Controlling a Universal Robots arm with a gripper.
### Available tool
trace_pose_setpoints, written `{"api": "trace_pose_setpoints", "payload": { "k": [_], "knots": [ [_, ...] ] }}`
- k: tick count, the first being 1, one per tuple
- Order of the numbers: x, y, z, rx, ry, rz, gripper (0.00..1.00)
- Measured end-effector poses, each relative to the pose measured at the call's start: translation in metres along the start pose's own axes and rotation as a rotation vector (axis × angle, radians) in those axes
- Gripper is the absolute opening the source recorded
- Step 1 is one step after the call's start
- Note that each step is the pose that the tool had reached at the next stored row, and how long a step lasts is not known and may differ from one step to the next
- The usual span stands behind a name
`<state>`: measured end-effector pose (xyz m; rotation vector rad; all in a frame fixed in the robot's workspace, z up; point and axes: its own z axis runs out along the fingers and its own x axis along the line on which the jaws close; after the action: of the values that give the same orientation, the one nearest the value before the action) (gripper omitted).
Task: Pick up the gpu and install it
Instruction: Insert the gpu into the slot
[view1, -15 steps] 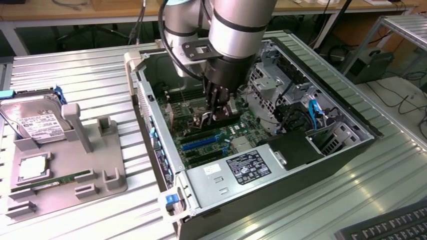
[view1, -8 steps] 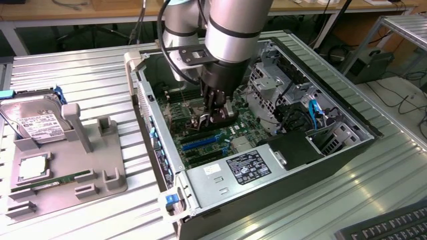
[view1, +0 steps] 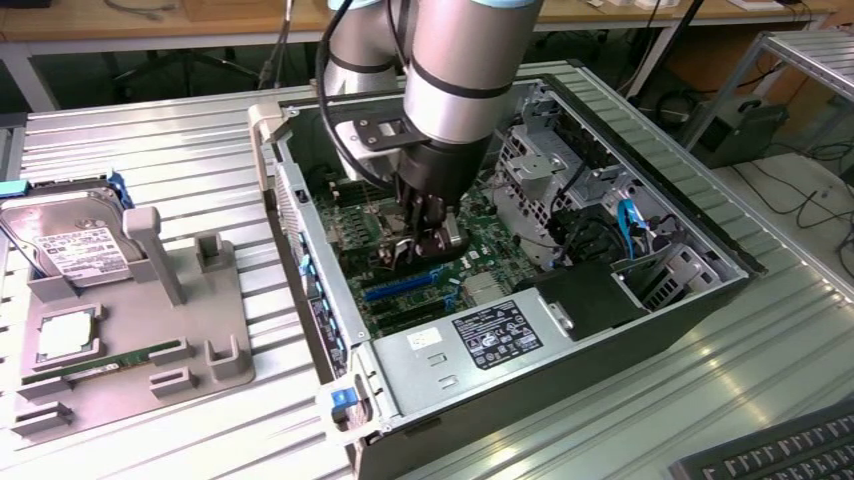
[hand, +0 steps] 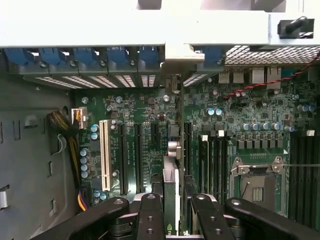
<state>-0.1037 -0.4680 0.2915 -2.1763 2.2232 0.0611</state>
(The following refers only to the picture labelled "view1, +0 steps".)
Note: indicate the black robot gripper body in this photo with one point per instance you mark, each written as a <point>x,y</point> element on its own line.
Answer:
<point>437,170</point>

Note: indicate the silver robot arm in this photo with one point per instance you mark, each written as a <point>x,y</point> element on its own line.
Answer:
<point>467,60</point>

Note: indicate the CPU socket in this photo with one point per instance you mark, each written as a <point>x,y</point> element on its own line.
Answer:
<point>387,220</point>

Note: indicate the green motherboard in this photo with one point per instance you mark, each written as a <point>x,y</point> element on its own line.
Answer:
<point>494,235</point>

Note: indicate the blue expansion slot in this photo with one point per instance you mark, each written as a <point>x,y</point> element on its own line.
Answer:
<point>401,286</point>

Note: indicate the silver chipset heatsink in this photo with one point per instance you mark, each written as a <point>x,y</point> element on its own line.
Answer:
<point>485,291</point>

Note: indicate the black RAM slot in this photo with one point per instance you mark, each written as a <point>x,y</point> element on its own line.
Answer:
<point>350,190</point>

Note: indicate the black expansion slot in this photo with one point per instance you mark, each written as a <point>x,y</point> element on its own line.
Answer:
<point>410,312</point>

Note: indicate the metal disk bay cage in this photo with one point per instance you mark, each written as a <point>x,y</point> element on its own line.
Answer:
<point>534,165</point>

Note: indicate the black plastic air shroud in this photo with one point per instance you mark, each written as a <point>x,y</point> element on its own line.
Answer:
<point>588,300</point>

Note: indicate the grey power supply unit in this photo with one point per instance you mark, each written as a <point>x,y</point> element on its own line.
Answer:
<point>427,370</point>

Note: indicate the blue case latch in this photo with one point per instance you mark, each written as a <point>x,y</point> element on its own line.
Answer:
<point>342,400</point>

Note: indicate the open black PC case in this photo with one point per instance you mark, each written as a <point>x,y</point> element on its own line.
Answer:
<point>668,165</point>

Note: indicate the blue disk caddy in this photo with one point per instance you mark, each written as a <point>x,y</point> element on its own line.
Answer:
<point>121,187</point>

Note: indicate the black box on floor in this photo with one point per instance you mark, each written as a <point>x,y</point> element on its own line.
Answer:
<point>741,135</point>

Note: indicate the wooden desk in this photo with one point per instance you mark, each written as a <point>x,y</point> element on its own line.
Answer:
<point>201,20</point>

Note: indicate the grey parts rack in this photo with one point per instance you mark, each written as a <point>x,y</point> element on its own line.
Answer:
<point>134,325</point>

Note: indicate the green RAM stick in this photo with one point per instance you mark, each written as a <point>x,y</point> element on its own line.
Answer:
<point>127,357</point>

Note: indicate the silver hard disk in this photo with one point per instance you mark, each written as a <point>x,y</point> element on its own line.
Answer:
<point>74,240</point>

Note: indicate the silver CPU chip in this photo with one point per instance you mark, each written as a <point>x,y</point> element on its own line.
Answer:
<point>65,335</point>

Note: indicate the metal slat side table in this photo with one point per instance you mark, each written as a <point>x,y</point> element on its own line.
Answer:
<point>821,55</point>

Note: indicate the black computer keyboard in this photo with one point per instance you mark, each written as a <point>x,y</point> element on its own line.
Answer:
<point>788,455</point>

